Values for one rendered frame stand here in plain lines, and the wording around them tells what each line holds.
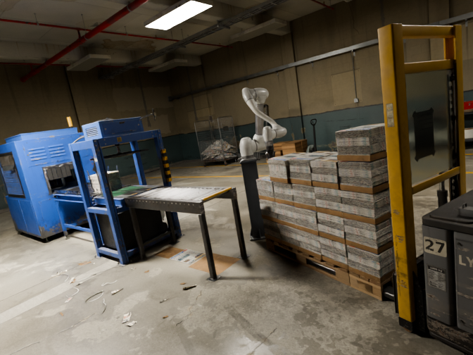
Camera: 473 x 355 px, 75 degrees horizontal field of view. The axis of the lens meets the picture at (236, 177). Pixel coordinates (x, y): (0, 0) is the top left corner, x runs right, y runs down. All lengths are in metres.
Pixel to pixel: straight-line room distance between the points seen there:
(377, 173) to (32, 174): 5.20
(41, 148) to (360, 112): 7.87
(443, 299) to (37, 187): 5.60
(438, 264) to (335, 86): 8.20
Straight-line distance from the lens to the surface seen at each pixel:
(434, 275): 2.16
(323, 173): 2.62
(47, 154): 6.11
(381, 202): 2.45
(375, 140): 2.34
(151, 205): 3.54
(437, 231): 2.03
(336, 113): 9.91
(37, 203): 6.06
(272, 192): 3.21
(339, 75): 9.86
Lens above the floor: 1.49
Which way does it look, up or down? 10 degrees down
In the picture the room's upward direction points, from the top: 9 degrees counter-clockwise
